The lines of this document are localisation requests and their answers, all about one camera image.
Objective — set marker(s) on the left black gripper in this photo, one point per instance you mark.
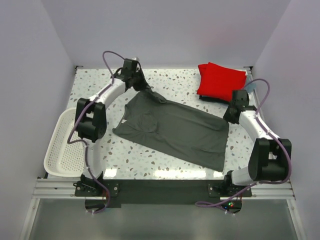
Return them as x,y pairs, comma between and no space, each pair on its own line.
144,84

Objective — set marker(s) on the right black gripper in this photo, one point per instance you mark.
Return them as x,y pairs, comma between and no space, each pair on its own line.
226,116

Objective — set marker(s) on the grey t shirt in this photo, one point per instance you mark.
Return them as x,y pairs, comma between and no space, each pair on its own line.
175,129

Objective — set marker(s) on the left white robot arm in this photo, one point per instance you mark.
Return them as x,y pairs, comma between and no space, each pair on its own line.
91,113

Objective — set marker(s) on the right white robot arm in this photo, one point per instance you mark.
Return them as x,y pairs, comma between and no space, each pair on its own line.
270,159

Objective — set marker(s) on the folded light blue t shirt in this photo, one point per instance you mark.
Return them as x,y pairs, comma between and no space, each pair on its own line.
250,86

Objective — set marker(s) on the folded red t shirt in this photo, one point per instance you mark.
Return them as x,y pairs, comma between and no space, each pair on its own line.
219,82

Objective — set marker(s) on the folded black t shirt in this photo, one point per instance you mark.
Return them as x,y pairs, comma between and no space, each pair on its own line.
213,100

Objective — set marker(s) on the white plastic basket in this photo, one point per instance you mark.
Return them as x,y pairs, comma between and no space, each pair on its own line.
63,159

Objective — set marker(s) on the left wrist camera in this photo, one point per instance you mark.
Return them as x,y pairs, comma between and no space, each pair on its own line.
136,59

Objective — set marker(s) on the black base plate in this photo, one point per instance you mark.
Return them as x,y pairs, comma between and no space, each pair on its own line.
118,192

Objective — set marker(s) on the aluminium frame rail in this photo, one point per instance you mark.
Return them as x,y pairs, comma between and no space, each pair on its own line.
123,159

